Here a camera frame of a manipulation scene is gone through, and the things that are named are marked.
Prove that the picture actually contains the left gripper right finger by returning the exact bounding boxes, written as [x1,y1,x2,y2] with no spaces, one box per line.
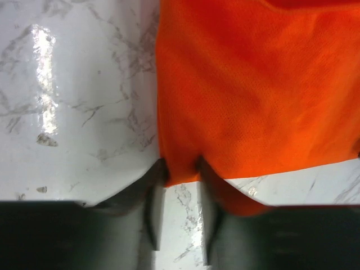
[196,158,359,269]

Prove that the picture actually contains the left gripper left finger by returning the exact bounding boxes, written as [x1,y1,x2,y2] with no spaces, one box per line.
[1,159,168,269]

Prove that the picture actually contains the orange t shirt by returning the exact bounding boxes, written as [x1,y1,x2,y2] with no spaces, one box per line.
[154,0,360,217]

